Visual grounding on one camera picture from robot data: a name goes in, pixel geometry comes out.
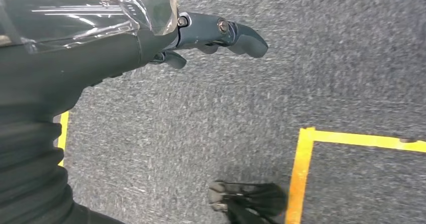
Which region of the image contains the yellow tape square outline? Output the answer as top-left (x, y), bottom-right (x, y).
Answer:
top-left (57, 110), bottom-right (70, 167)
top-left (285, 127), bottom-right (426, 224)

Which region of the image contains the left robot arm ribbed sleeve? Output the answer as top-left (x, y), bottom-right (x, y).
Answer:
top-left (0, 96), bottom-right (126, 224)

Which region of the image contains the black robot foot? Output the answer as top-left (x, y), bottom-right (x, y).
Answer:
top-left (207, 180), bottom-right (288, 224)

